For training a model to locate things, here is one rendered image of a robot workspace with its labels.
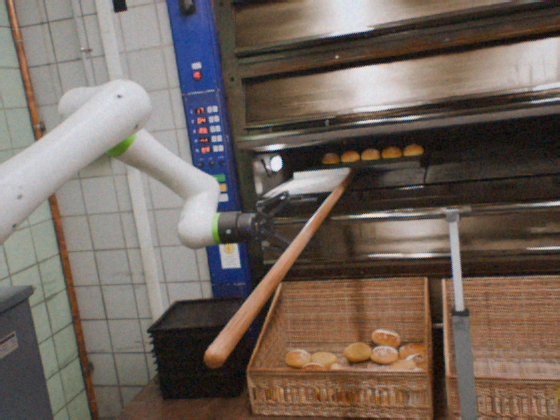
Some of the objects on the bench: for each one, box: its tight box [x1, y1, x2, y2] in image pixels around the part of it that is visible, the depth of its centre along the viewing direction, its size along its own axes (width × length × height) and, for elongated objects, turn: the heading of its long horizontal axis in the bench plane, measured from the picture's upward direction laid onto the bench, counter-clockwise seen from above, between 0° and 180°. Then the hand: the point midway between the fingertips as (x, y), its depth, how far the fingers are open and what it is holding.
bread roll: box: [310, 352, 338, 370], centre depth 203 cm, size 10×7×6 cm, turn 104°
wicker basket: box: [440, 275, 560, 420], centre depth 175 cm, size 49×56×28 cm
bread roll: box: [344, 342, 371, 363], centre depth 207 cm, size 6×10×7 cm
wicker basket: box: [246, 277, 435, 420], centre depth 194 cm, size 49×56×28 cm
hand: (312, 222), depth 157 cm, fingers open, 11 cm apart
